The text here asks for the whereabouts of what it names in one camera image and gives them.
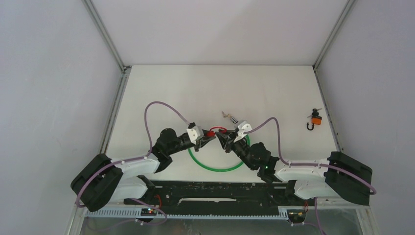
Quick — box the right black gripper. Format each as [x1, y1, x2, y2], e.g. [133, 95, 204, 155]
[215, 129, 255, 171]

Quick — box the red cable lock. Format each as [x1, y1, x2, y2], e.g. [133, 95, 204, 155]
[205, 126, 228, 137]

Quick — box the silver key bunch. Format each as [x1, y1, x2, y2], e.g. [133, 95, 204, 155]
[222, 111, 238, 124]

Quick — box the green cable lock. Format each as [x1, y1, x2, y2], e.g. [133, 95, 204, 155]
[187, 148, 244, 173]

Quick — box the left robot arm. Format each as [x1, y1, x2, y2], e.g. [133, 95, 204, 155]
[70, 127, 216, 212]

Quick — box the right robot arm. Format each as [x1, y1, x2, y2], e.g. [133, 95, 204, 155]
[215, 131, 374, 206]

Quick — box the orange padlock with keys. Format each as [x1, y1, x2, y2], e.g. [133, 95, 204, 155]
[306, 108, 322, 131]

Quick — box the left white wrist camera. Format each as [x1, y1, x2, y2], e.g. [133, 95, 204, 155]
[186, 122, 204, 145]

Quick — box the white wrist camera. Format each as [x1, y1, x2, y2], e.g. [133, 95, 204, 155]
[233, 120, 252, 142]
[186, 122, 204, 145]

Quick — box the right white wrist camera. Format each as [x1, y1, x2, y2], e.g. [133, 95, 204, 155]
[233, 120, 252, 142]

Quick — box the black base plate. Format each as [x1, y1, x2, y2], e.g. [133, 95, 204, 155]
[139, 181, 314, 215]

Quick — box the left aluminium corner post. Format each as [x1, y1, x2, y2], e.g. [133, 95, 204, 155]
[82, 0, 126, 73]

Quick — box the aluminium corner post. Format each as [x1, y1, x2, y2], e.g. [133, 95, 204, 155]
[82, 0, 126, 73]
[313, 0, 357, 71]

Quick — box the grey cable duct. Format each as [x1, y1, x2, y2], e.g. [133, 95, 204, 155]
[86, 207, 288, 220]

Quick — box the aluminium front frame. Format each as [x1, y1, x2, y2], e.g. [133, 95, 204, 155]
[67, 197, 376, 235]

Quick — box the right aluminium corner post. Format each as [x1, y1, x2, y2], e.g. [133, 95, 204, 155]
[313, 0, 357, 71]

